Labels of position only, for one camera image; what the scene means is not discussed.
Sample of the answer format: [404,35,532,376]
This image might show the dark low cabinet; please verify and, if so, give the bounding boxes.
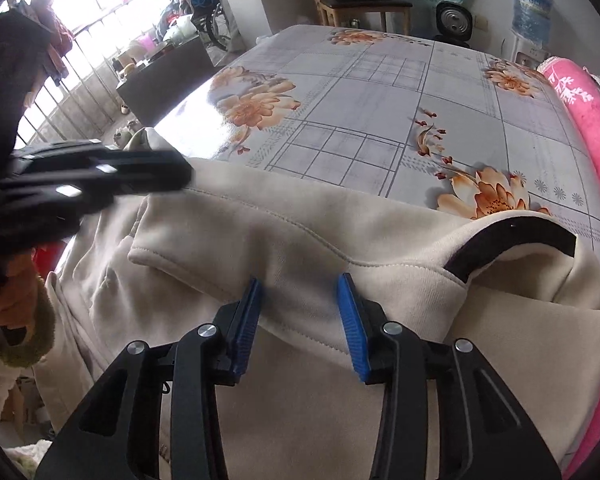
[116,35,216,128]

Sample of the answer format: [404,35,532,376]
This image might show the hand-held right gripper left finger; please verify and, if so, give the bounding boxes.
[34,276,263,480]

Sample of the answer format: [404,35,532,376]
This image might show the cream zip jacket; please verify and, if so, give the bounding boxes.
[30,127,600,480]

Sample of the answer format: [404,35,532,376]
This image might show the black round fan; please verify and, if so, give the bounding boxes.
[432,1,473,48]

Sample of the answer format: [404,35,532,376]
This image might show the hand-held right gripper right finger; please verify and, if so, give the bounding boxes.
[336,272,563,480]

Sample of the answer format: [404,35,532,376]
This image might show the white water dispenser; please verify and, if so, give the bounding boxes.
[500,30,551,68]

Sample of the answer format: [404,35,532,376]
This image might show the blue water bottle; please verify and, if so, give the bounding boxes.
[510,0,553,51]

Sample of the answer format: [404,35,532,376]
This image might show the beige shoe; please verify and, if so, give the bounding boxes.
[112,122,141,151]

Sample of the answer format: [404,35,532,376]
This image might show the metal window railing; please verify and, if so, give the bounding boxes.
[10,0,181,146]

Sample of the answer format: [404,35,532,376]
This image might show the floral checked tablecloth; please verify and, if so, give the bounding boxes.
[152,24,600,241]

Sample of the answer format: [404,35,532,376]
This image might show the wheelchair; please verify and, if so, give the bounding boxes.
[190,0,231,53]

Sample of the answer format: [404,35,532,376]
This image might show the dark hanging garment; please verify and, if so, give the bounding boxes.
[32,0,76,86]

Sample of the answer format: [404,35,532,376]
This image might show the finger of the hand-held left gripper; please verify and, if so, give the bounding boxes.
[0,177,118,222]
[25,141,195,196]

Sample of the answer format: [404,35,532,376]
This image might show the red gift bag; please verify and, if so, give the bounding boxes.
[32,240,71,281]

